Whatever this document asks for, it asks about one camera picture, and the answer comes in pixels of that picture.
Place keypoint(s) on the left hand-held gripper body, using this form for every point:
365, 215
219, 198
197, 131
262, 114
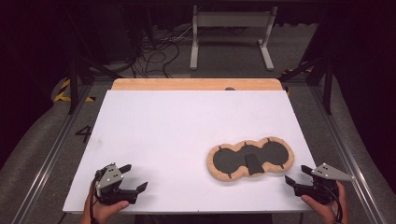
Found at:
109, 179

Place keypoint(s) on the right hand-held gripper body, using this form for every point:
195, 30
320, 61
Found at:
323, 186

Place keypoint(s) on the beige fluffy plush pad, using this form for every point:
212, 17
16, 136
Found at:
227, 161

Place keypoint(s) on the person's right hand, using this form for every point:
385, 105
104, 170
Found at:
331, 213

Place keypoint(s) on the person's left hand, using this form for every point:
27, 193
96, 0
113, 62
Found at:
102, 213

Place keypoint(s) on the black metal stand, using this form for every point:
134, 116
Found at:
327, 90
73, 87

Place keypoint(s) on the aluminium floor rail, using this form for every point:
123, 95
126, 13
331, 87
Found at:
53, 152
345, 152

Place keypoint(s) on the white metal table frame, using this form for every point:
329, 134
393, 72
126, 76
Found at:
232, 19

